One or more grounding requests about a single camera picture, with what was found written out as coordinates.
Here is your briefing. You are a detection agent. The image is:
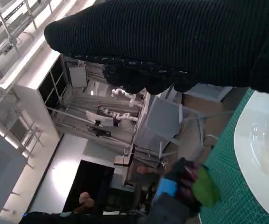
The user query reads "red toy grape bunch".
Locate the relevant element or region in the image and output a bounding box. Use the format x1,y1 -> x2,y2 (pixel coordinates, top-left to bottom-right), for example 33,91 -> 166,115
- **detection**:
179,162 -> 222,209

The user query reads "white shelf unit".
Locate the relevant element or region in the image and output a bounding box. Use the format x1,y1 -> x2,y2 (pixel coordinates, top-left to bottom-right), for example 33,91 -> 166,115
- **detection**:
0,51 -> 68,160

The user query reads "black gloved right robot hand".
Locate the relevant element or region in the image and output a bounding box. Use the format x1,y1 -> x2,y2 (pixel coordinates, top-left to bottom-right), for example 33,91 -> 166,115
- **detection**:
43,0 -> 269,98

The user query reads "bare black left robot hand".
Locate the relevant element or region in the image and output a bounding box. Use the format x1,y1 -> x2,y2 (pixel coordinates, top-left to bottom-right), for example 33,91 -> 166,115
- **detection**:
156,157 -> 203,213

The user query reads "green cutting mat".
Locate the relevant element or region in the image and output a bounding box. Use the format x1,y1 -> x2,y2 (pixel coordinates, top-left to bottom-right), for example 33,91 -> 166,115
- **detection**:
198,87 -> 269,224

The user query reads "white square plate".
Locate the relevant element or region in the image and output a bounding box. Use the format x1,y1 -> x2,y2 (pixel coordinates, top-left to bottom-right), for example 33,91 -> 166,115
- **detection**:
233,90 -> 269,224

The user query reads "grey chair with white frame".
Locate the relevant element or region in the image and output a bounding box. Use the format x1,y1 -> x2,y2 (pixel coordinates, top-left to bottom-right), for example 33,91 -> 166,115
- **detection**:
145,96 -> 236,164

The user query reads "person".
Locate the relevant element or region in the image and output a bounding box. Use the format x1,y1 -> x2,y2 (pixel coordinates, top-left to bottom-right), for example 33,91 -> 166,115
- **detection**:
20,164 -> 159,224

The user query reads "computer monitor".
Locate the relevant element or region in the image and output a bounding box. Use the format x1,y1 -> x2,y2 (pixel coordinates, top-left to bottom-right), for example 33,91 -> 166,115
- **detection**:
85,110 -> 117,128

